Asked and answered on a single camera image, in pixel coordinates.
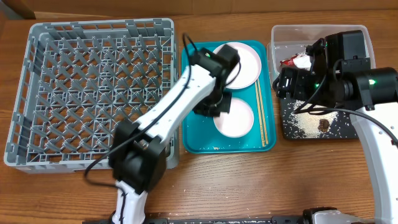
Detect black tray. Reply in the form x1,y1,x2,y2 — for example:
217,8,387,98
279,90,361,141

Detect clear plastic bin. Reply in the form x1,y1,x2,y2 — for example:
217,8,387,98
267,24,376,83

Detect teal serving tray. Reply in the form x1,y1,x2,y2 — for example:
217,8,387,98
182,40,277,154

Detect red wrapper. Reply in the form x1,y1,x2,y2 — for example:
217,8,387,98
280,53,306,66

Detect right wooden chopstick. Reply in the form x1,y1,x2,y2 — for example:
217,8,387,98
257,78,269,146

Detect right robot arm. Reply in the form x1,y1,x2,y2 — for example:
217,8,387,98
272,30,397,223

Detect left wooden chopstick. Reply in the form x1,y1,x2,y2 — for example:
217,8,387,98
254,80,265,147

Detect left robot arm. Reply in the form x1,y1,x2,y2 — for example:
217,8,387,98
109,44,240,223

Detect grey plastic dish rack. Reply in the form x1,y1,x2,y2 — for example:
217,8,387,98
4,18,178,174

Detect wooden chopstick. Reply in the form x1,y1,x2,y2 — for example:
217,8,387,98
257,78,269,146
254,80,265,147

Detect white napkin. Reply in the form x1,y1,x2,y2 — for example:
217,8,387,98
293,55,312,70

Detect brown food scrap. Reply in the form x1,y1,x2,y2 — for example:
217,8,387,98
318,119,330,133

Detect rice pile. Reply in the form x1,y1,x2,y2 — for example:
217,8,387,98
284,99,358,139

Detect large white plate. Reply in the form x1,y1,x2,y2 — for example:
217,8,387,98
226,42,262,90

